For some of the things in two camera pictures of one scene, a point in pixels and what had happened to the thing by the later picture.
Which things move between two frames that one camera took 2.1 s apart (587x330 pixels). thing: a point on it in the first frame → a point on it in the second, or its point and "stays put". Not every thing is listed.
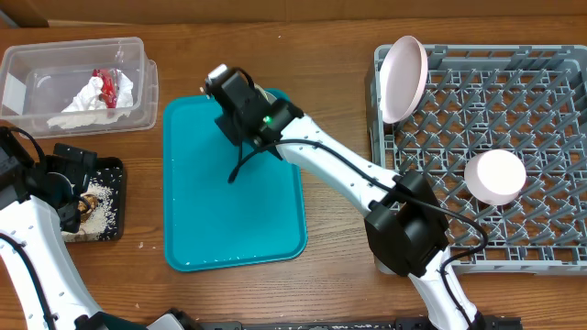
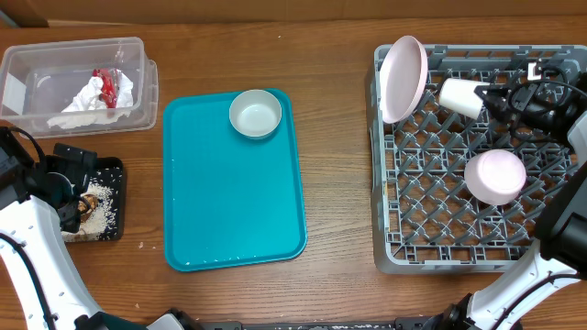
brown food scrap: x=86 y=204 stays put
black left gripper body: x=70 y=183 stays put
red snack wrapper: x=109 y=85 stays put
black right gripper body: x=229 y=125 → x=536 y=110
